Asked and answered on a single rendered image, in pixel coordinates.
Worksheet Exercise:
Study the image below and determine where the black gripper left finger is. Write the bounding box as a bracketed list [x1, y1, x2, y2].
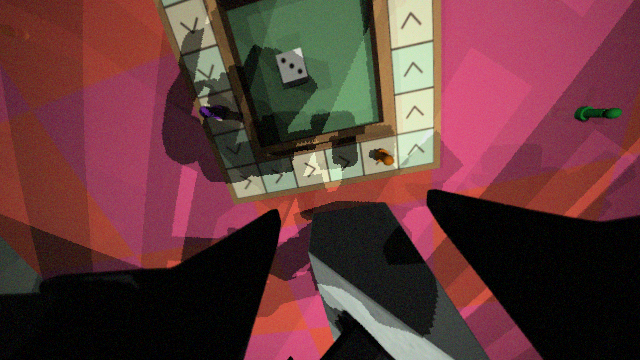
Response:
[39, 209, 281, 360]

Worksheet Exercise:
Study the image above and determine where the green game pawn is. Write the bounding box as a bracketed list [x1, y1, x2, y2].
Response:
[574, 106, 622, 120]

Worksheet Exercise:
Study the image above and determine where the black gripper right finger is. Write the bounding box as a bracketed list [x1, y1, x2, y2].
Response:
[427, 189, 640, 360]

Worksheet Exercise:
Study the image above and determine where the orange pawn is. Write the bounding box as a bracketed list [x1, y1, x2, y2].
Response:
[375, 149, 394, 166]

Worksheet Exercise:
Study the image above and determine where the grey die with black pips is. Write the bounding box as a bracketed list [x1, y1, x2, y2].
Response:
[276, 47, 310, 87]

